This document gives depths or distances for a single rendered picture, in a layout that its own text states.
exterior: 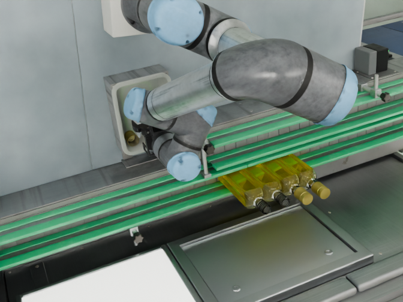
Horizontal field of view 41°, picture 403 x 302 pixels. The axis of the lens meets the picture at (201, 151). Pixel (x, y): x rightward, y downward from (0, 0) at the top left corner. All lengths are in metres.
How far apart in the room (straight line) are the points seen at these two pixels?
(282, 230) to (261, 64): 0.79
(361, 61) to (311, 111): 0.98
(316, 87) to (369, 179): 1.01
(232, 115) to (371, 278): 0.62
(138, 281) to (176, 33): 0.66
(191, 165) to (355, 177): 0.80
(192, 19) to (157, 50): 0.36
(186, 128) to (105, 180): 0.42
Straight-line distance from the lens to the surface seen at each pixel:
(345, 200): 1.79
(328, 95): 0.95
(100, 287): 1.49
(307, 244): 1.54
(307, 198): 1.49
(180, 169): 1.26
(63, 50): 1.52
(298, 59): 0.91
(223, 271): 1.47
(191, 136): 1.27
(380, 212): 1.75
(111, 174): 1.61
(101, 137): 1.62
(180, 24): 1.24
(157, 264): 1.52
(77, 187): 1.58
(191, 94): 1.03
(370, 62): 1.90
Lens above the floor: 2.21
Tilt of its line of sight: 56 degrees down
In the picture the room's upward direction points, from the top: 134 degrees clockwise
